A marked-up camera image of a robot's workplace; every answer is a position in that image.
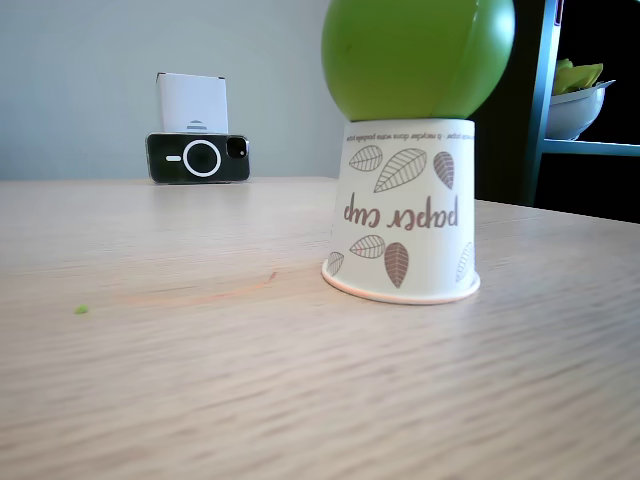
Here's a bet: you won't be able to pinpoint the green foam ball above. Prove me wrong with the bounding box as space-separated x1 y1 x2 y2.
320 0 517 123

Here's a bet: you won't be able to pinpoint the leaf print paper cup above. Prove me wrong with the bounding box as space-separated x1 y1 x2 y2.
320 117 483 306

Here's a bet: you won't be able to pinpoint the black smartphone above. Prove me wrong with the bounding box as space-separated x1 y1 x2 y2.
144 131 252 186

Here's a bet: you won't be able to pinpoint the white box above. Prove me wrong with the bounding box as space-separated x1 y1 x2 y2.
155 71 230 136

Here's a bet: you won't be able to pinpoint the teal metal shelf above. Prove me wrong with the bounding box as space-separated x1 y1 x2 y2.
523 0 640 210

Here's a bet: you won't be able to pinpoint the white bowl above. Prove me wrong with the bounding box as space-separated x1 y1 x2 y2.
543 79 617 142

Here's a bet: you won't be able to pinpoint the green items in bowl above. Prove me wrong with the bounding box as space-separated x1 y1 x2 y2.
551 58 605 97

